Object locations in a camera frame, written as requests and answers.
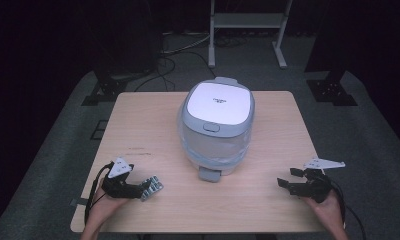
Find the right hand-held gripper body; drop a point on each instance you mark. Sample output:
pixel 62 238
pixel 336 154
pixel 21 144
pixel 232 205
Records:
pixel 316 186

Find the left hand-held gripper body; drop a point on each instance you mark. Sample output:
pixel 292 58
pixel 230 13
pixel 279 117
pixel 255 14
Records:
pixel 119 188

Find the silver pill blister pack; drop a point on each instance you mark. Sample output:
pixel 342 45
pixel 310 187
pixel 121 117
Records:
pixel 154 187

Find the white pedal bin grey lid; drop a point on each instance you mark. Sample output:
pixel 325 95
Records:
pixel 218 103

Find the person's right hand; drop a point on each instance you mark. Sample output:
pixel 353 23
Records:
pixel 326 210

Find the grey tape strip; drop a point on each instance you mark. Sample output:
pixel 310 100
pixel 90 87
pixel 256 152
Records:
pixel 78 201

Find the clear plastic bin bag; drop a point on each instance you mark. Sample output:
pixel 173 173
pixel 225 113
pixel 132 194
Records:
pixel 218 148

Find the black stand base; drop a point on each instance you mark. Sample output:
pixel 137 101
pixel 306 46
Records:
pixel 331 91
pixel 104 91

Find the white metal stand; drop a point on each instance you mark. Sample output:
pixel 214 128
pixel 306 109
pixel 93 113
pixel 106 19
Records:
pixel 248 20

